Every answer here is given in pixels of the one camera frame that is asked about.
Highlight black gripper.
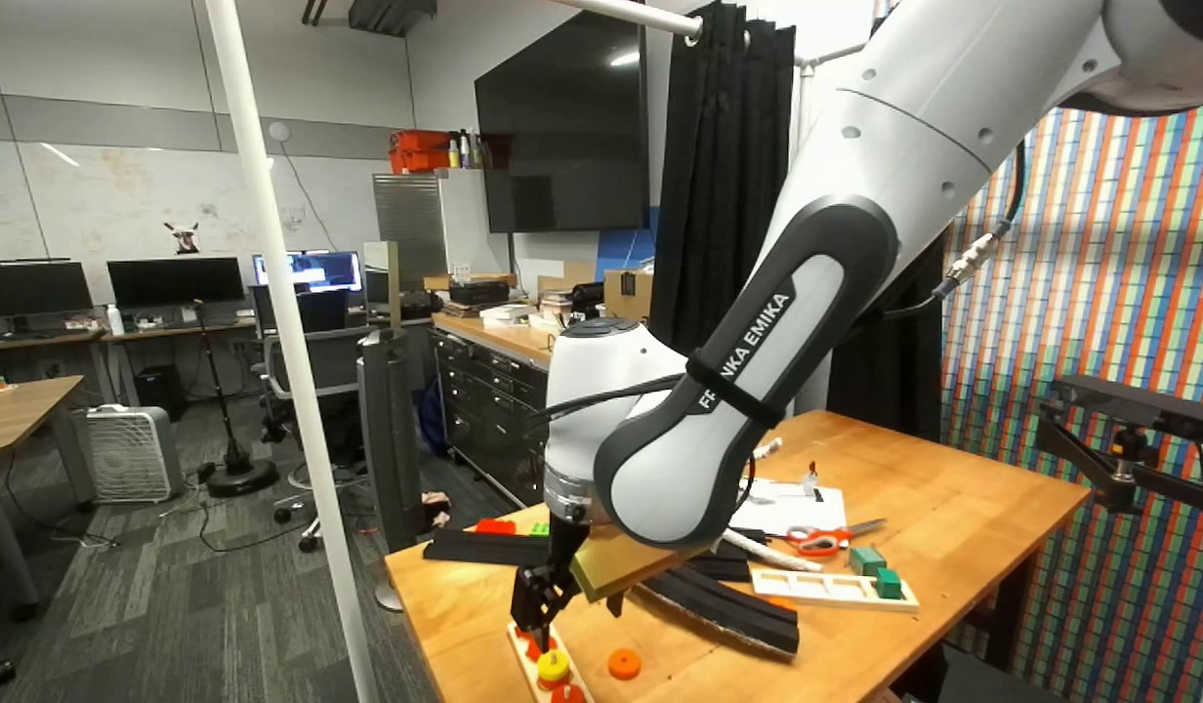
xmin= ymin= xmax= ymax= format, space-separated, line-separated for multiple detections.
xmin=508 ymin=507 xmax=592 ymax=649

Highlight yellow wooden ring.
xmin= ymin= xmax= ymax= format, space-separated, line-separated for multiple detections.
xmin=530 ymin=649 xmax=578 ymax=691

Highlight wooden peg board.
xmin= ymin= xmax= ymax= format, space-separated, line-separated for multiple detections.
xmin=499 ymin=619 xmax=592 ymax=703

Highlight white shape sorter board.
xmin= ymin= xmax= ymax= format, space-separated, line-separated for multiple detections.
xmin=747 ymin=558 xmax=923 ymax=611

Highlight olive wooden plank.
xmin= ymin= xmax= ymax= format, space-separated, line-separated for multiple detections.
xmin=565 ymin=524 xmax=691 ymax=603

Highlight black tool cabinet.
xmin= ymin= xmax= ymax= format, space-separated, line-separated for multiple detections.
xmin=428 ymin=304 xmax=562 ymax=510

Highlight dark grey computer tower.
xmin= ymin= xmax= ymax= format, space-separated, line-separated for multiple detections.
xmin=354 ymin=327 xmax=424 ymax=551

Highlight white paper sheets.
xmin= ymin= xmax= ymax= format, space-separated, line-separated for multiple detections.
xmin=725 ymin=473 xmax=850 ymax=544

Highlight cardboard box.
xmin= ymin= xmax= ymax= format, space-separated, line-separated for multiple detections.
xmin=603 ymin=262 xmax=661 ymax=327

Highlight black stand with round base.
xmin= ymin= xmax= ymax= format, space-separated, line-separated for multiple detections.
xmin=193 ymin=295 xmax=284 ymax=499

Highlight white vertical pole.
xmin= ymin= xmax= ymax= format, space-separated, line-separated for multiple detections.
xmin=199 ymin=0 xmax=379 ymax=703

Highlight grey metal cabinet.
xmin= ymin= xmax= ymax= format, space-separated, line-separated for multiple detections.
xmin=370 ymin=167 xmax=448 ymax=295

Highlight lit computer monitor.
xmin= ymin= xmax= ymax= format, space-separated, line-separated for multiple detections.
xmin=245 ymin=245 xmax=366 ymax=295

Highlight white box fan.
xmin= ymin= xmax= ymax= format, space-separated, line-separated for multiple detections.
xmin=74 ymin=398 xmax=189 ymax=510

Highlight red box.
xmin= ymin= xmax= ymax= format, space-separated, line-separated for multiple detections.
xmin=388 ymin=124 xmax=458 ymax=180

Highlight black curtain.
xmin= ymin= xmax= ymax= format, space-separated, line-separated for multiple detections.
xmin=644 ymin=0 xmax=801 ymax=360

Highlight black computer monitor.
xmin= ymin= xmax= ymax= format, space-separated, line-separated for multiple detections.
xmin=103 ymin=252 xmax=249 ymax=312
xmin=0 ymin=258 xmax=99 ymax=322

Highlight light wooden desk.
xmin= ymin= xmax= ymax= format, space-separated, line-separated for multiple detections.
xmin=0 ymin=369 xmax=92 ymax=616

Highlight white horizontal rod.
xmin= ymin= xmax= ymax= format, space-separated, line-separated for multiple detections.
xmin=558 ymin=0 xmax=707 ymax=40

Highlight red handled scissors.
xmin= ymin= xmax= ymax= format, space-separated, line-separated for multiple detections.
xmin=741 ymin=515 xmax=889 ymax=562

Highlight black wall television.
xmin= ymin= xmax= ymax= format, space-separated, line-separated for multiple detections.
xmin=471 ymin=7 xmax=655 ymax=239

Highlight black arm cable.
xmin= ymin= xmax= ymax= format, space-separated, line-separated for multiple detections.
xmin=872 ymin=133 xmax=1036 ymax=327

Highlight colourful patterned wall panel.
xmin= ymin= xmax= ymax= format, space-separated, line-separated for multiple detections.
xmin=936 ymin=97 xmax=1203 ymax=703

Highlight black camera on mount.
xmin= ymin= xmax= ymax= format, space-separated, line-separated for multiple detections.
xmin=1036 ymin=369 xmax=1203 ymax=515

